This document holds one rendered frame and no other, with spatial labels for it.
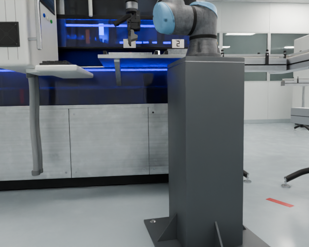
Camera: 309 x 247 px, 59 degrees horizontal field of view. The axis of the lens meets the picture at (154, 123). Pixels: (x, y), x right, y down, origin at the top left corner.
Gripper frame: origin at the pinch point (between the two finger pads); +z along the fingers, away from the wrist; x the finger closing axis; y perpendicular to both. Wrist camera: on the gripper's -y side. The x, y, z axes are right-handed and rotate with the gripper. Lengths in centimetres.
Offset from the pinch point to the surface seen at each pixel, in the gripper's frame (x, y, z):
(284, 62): 30, 120, 7
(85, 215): -24, -26, 99
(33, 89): -5, -57, 28
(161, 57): -21.1, 17.6, 12.1
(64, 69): -37, -32, 21
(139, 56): -21.1, 5.3, 11.9
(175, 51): -18.6, 26.1, 8.7
